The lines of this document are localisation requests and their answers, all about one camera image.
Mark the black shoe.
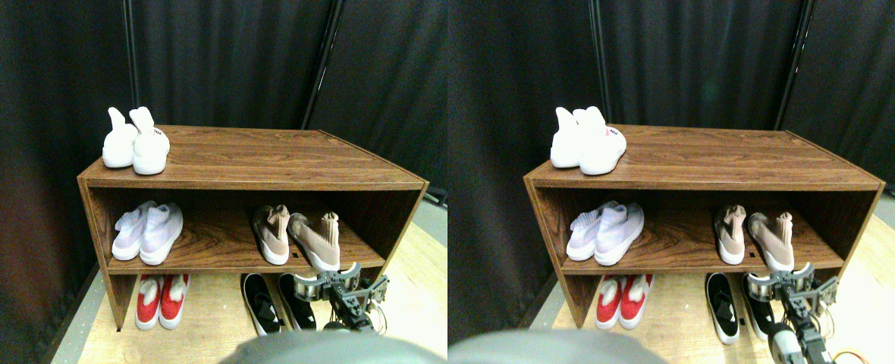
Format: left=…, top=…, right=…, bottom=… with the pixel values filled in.
left=278, top=273, right=317, bottom=331
left=240, top=273, right=281, bottom=337
left=741, top=273, right=778, bottom=340
left=705, top=273, right=741, bottom=345

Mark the beige shoe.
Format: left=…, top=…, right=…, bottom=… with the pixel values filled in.
left=252, top=204, right=291, bottom=265
left=747, top=212, right=795, bottom=272
left=287, top=212, right=341, bottom=272
left=714, top=205, right=747, bottom=265

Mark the brown shoe rack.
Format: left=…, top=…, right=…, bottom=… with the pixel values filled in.
left=77, top=124, right=430, bottom=331
left=523, top=124, right=887, bottom=329

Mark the lilac shoe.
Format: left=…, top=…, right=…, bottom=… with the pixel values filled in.
left=111, top=201, right=156, bottom=261
left=140, top=202, right=184, bottom=266
left=567, top=202, right=611, bottom=262
left=594, top=203, right=645, bottom=266

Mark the black curtain stand pole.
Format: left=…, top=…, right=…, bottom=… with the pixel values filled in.
left=121, top=0, right=140, bottom=126
left=301, top=0, right=345, bottom=131
left=774, top=0, right=815, bottom=131
left=588, top=0, right=607, bottom=126

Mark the white shoe with red mark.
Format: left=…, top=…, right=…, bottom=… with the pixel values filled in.
left=573, top=106, right=627, bottom=176
left=129, top=106, right=171, bottom=176

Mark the black bracket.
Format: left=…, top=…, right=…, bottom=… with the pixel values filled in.
left=356, top=275, right=391, bottom=312

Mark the orange wire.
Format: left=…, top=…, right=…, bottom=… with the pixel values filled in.
left=831, top=347, right=870, bottom=364

